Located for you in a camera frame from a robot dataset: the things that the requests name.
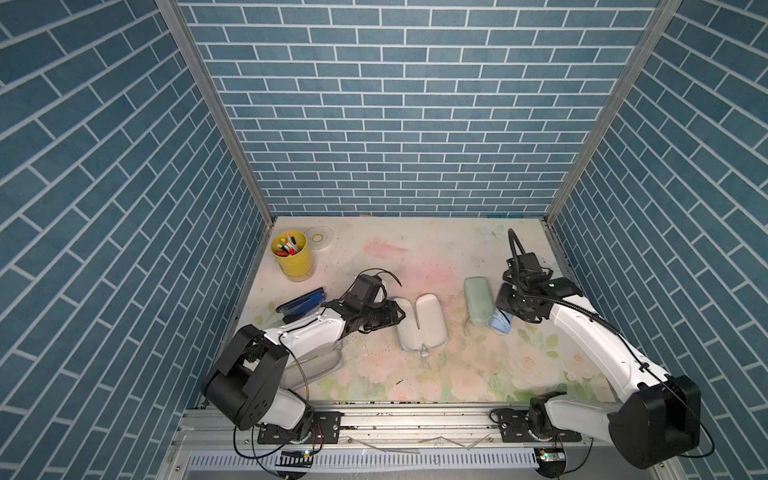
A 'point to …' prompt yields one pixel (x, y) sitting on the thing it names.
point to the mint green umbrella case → (481, 304)
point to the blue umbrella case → (424, 325)
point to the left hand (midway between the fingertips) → (406, 318)
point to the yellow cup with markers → (289, 248)
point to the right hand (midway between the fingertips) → (507, 306)
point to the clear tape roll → (319, 238)
